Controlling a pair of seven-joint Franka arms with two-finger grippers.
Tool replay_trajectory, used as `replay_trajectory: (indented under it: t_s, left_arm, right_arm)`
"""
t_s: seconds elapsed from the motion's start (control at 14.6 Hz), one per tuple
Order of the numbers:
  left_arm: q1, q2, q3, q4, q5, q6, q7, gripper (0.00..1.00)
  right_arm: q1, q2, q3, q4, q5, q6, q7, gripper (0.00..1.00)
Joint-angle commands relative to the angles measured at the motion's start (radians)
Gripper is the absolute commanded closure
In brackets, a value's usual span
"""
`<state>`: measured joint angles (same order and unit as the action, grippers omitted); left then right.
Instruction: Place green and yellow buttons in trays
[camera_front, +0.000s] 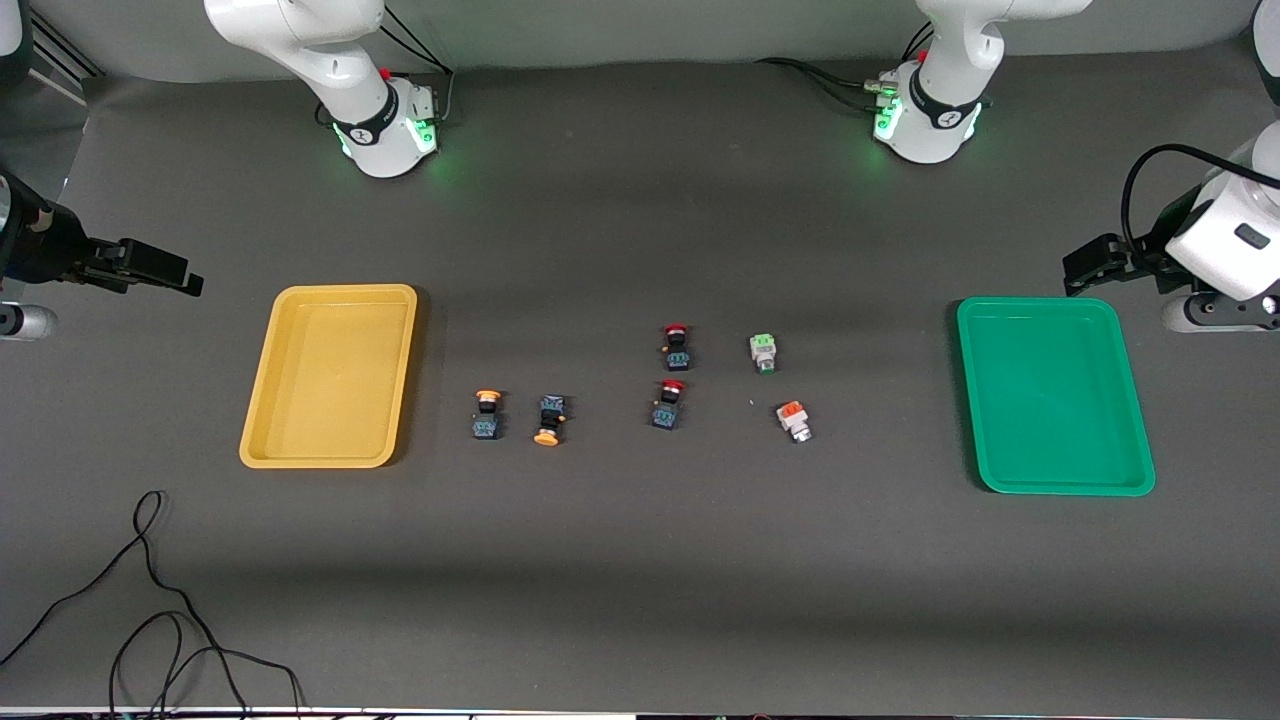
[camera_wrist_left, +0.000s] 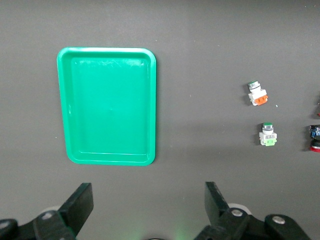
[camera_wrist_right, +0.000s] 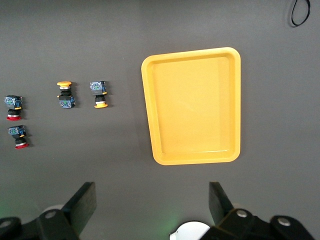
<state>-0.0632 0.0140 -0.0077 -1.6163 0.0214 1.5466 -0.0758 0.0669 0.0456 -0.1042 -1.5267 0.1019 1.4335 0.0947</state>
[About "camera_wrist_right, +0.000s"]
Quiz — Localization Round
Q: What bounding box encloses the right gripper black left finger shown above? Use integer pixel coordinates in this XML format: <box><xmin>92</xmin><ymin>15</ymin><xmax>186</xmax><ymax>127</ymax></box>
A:
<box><xmin>36</xmin><ymin>181</ymin><xmax>98</xmax><ymax>240</ymax></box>

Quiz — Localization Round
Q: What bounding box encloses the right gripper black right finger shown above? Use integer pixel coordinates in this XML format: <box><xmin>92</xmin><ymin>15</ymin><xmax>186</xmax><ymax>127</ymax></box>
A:
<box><xmin>199</xmin><ymin>181</ymin><xmax>271</xmax><ymax>240</ymax></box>

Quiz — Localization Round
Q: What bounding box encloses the yellow mushroom push button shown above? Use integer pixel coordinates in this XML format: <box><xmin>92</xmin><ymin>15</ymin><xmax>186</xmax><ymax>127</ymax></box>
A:
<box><xmin>89</xmin><ymin>80</ymin><xmax>109</xmax><ymax>109</ymax></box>
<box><xmin>56</xmin><ymin>81</ymin><xmax>76</xmax><ymax>109</ymax></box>

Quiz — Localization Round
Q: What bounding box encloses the red mushroom push button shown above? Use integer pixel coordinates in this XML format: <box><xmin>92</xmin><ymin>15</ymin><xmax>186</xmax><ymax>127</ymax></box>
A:
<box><xmin>7</xmin><ymin>124</ymin><xmax>30</xmax><ymax>150</ymax></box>
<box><xmin>3</xmin><ymin>95</ymin><xmax>23</xmax><ymax>121</ymax></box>

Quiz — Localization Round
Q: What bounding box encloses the yellow plastic tray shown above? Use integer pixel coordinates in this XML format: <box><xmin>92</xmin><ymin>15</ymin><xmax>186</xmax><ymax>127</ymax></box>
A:
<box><xmin>141</xmin><ymin>46</ymin><xmax>242</xmax><ymax>166</ymax></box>

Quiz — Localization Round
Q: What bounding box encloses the thin black looped cable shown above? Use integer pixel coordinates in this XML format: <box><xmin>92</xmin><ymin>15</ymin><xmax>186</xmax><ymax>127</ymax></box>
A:
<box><xmin>290</xmin><ymin>0</ymin><xmax>312</xmax><ymax>28</ymax></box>

